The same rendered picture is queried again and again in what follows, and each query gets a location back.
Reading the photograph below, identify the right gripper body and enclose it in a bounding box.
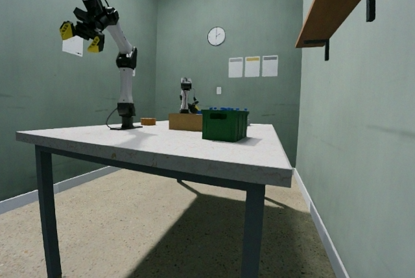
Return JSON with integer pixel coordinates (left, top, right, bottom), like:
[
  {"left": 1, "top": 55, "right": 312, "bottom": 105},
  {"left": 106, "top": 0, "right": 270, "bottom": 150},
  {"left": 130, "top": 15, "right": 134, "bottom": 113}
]
[{"left": 60, "top": 20, "right": 105, "bottom": 52}]

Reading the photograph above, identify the brown cardboard carton with grid dividers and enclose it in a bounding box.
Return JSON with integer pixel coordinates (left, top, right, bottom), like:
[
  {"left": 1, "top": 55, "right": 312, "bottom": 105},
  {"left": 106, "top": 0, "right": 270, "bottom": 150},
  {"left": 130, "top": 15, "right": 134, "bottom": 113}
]
[{"left": 169, "top": 113, "right": 202, "bottom": 132}]

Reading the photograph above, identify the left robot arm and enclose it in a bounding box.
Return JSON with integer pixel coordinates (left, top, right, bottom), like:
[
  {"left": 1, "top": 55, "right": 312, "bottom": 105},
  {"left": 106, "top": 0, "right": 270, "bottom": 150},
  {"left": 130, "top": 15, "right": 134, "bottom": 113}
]
[{"left": 180, "top": 78, "right": 199, "bottom": 113}]

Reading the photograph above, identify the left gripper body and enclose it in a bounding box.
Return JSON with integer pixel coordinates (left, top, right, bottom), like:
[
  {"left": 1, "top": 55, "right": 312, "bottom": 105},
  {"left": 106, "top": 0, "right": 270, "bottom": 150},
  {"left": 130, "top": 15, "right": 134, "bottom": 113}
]
[{"left": 188, "top": 103, "right": 198, "bottom": 113}]

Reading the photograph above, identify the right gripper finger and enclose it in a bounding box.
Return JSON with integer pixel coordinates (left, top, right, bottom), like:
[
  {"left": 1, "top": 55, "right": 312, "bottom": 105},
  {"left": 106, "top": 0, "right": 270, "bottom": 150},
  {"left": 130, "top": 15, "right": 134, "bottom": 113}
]
[
  {"left": 88, "top": 37, "right": 100, "bottom": 52},
  {"left": 60, "top": 23, "right": 73, "bottom": 40}
]

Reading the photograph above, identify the dark green crate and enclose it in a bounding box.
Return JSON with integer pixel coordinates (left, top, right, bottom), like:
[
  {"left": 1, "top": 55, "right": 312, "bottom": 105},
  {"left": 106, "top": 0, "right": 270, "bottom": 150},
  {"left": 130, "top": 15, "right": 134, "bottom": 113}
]
[{"left": 201, "top": 110, "right": 249, "bottom": 143}]

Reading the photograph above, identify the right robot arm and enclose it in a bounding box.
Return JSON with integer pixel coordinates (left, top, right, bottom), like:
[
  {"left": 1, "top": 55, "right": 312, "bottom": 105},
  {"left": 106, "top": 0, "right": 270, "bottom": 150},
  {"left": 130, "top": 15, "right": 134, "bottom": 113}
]
[{"left": 73, "top": 0, "right": 143, "bottom": 130}]

